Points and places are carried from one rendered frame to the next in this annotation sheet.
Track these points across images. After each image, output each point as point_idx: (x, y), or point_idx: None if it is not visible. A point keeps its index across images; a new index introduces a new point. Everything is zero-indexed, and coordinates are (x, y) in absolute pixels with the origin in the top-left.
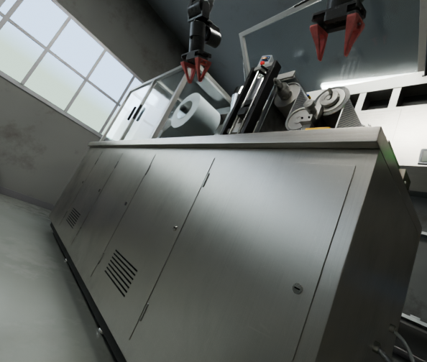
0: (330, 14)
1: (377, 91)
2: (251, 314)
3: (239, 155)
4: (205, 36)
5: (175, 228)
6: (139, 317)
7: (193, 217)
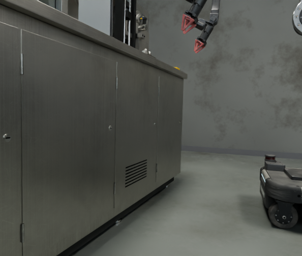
0: (205, 43)
1: None
2: (176, 134)
3: (165, 75)
4: (193, 0)
5: (155, 124)
6: (155, 171)
7: (159, 114)
